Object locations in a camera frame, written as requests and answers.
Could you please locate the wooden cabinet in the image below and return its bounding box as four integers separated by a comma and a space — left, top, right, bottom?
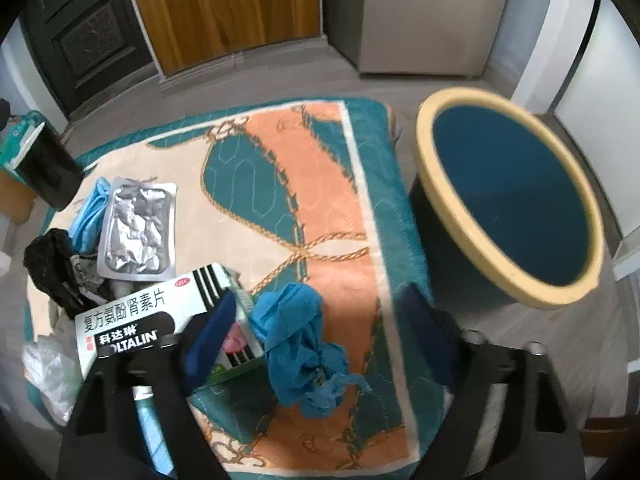
125, 0, 323, 78

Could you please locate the silver foil blister pack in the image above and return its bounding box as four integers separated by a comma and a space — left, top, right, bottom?
96, 176, 178, 281

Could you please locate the teal wet wipes packet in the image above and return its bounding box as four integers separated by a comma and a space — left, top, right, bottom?
0, 110, 46, 171

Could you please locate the white tissue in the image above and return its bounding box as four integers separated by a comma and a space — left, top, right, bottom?
22, 315, 83, 426

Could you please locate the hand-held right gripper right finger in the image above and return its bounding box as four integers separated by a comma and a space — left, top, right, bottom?
397, 285, 586, 480

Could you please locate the blue bin with yellow rim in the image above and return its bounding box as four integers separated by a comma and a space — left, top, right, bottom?
407, 87, 607, 311

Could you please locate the black plastic bag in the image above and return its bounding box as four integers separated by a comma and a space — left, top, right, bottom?
24, 228, 108, 318

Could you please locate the black cup with white inside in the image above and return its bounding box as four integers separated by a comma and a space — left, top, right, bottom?
12, 122, 86, 211

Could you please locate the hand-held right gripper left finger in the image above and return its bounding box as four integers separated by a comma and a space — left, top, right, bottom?
56, 290, 241, 480

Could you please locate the printed teal and orange mat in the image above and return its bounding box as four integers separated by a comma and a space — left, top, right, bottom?
25, 97, 451, 476

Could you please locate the brown cardboard box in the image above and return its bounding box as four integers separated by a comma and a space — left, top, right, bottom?
0, 167, 38, 223

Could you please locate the white and black medicine box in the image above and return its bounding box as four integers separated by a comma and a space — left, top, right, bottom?
74, 262, 241, 376

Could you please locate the grey refrigerator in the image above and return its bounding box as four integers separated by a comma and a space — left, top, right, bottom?
322, 0, 516, 78

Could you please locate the dark panelled door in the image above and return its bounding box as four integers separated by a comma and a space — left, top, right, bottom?
20, 0, 156, 121

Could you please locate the small green box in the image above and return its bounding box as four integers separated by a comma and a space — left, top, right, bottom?
200, 270, 268, 386

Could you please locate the teal blue glove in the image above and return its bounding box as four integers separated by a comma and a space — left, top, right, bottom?
250, 282, 351, 421

